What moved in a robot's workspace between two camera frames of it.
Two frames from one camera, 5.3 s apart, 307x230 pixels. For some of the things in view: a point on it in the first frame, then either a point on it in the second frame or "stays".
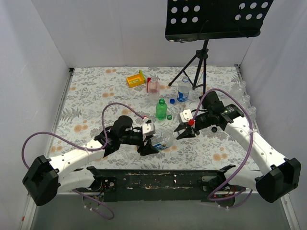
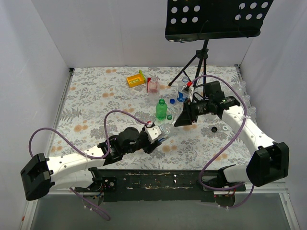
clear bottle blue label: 162,140 → 166,129
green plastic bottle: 161,109 stays
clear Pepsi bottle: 184,87 stays
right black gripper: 193,127 → 189,112
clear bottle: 153,90 stays
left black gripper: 143,142 stays
